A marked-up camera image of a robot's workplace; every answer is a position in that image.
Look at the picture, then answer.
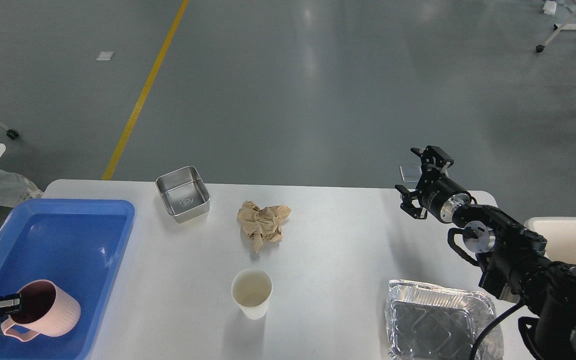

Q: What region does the blue plastic tray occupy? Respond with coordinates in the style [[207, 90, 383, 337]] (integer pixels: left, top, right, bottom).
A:
[[0, 198, 135, 360]]

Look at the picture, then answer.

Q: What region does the person in black sweater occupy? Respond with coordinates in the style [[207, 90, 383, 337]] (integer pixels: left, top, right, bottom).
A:
[[0, 169, 44, 208]]

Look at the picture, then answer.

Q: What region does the white waste bin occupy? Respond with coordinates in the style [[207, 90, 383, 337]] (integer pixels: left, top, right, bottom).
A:
[[524, 217, 576, 264]]

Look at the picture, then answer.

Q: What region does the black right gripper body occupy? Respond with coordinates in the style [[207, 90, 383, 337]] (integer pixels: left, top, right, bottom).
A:
[[416, 175, 473, 224]]

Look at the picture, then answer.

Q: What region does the square stainless steel container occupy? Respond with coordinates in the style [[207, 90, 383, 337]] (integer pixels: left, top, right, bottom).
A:
[[155, 166, 211, 224]]

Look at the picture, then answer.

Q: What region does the crumpled brown paper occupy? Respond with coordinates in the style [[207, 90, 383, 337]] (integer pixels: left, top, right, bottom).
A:
[[237, 201, 291, 254]]

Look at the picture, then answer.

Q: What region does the white paper cup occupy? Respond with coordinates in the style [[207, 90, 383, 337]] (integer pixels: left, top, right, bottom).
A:
[[231, 268, 274, 321]]

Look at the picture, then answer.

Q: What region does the aluminium foil tray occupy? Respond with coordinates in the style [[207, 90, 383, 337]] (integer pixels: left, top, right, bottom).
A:
[[384, 279, 498, 360]]

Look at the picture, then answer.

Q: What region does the pink mug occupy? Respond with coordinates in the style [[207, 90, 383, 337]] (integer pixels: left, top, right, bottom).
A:
[[0, 279, 82, 343]]

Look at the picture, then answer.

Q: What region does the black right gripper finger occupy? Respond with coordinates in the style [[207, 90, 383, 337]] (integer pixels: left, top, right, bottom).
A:
[[410, 145, 455, 183], [395, 184, 426, 220]]

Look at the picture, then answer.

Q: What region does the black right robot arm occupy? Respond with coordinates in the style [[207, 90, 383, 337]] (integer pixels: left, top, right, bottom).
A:
[[395, 145, 576, 360]]

